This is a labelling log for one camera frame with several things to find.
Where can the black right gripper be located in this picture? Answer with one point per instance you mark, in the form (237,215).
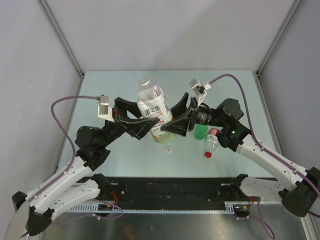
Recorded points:
(180,126)

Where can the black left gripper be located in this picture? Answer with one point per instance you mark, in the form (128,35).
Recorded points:
(139,128)

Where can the fruit tea bottle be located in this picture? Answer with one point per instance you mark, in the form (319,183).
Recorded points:
(152,103)

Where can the green plastic bottle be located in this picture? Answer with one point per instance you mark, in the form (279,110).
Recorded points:
(200,131)

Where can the white bottle cap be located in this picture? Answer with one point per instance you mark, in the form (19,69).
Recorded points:
(169,149)

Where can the clear bottle red label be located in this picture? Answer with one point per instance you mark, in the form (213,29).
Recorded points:
(211,142)

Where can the red bottle cap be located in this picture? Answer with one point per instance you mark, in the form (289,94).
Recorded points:
(208,154)

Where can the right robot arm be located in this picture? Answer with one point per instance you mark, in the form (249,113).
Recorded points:
(296,187)

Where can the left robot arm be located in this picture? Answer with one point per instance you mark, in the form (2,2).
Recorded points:
(38,208)

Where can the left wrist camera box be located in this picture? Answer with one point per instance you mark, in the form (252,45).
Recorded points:
(104,110)

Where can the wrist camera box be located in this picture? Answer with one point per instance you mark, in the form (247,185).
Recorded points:
(104,110)
(200,90)

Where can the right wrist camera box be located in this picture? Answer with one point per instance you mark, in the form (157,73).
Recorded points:
(200,90)

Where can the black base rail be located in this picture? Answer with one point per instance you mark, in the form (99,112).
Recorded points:
(173,193)

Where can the white slotted cable duct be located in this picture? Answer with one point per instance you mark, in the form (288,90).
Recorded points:
(102,208)

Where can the left aluminium frame post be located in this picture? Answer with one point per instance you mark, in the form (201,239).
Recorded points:
(48,13)

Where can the aluminium frame post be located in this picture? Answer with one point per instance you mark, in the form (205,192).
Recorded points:
(48,13)
(280,34)

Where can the right aluminium frame post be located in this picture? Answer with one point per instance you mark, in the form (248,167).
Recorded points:
(280,34)

